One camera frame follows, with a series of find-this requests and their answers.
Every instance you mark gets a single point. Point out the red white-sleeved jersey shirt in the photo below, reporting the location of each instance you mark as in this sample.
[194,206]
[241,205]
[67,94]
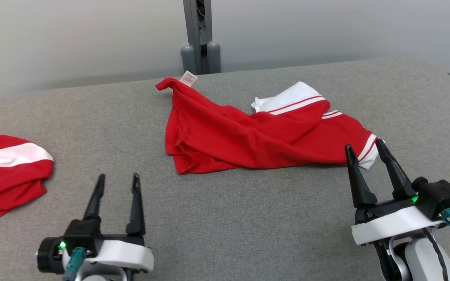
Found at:
[229,136]

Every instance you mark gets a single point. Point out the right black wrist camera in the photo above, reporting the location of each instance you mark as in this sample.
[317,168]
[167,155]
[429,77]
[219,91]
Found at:
[440,197]

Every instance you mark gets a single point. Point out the red white-striped shorts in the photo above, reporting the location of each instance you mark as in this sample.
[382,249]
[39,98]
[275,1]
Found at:
[10,183]

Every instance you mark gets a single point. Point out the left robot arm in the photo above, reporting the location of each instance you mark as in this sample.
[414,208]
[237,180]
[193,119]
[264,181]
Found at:
[96,278]

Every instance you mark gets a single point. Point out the grey cylindrical post foot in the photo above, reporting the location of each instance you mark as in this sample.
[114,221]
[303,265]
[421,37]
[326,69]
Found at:
[214,58]
[188,60]

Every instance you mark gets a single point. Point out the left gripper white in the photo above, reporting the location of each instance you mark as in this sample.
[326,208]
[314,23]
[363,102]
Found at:
[123,253]

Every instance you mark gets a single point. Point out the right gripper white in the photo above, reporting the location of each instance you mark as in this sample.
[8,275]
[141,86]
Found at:
[389,224]

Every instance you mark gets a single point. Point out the grey partition post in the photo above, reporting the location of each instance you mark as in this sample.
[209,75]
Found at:
[197,35]

